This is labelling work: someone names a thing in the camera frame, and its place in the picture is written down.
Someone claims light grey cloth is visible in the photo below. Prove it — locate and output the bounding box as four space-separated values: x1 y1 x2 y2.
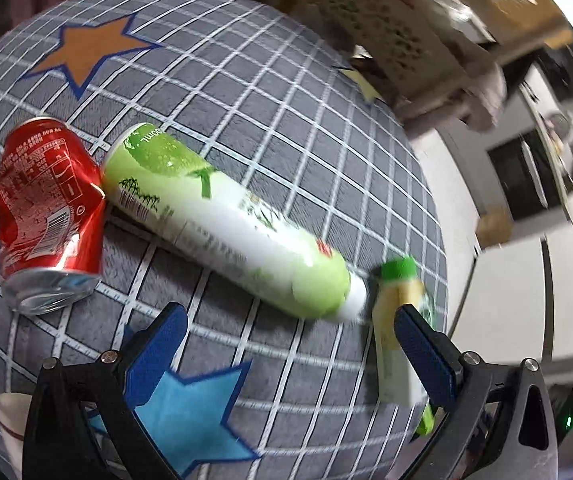
461 44 508 132

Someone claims white paper cup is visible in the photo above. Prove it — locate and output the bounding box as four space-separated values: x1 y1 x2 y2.
0 392 35 469

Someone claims grey grid tablecloth with stars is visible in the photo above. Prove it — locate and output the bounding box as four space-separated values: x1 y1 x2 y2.
0 0 450 480

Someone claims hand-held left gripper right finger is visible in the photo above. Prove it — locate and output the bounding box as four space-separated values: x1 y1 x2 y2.
394 304 560 480

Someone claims black built-in oven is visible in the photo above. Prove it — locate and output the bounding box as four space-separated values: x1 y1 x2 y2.
485 129 553 222

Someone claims white refrigerator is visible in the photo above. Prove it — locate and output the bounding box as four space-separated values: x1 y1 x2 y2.
471 224 573 377

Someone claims red soda can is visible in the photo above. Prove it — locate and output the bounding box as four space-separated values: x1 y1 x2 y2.
0 117 108 316

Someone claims beige plastic rack cart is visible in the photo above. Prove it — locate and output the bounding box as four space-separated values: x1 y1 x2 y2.
286 0 542 122

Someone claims green and white plastic bottle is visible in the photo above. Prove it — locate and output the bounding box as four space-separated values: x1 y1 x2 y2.
102 122 368 322

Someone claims cardboard box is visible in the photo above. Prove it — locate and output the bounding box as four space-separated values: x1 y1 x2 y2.
475 209 515 249

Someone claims green capped drink carton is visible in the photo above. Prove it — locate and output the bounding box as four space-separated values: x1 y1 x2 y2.
371 255 438 437

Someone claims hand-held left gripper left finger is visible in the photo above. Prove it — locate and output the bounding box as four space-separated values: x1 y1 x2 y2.
21 302 190 480

